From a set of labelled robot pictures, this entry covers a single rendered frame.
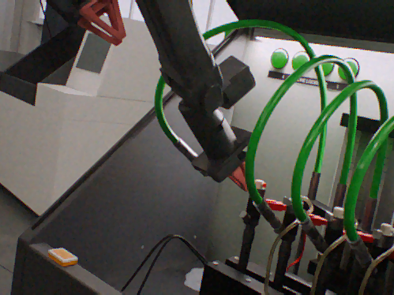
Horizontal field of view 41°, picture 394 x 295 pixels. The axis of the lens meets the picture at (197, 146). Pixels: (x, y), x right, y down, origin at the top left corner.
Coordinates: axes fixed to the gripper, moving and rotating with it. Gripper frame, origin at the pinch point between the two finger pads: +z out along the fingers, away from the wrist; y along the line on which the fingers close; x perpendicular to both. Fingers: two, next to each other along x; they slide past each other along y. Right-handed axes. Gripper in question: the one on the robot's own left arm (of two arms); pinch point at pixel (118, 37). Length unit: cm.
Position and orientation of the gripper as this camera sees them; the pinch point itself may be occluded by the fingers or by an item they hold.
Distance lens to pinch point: 93.1
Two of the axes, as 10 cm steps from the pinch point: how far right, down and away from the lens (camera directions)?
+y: -2.7, 0.1, 9.6
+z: 5.9, 7.9, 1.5
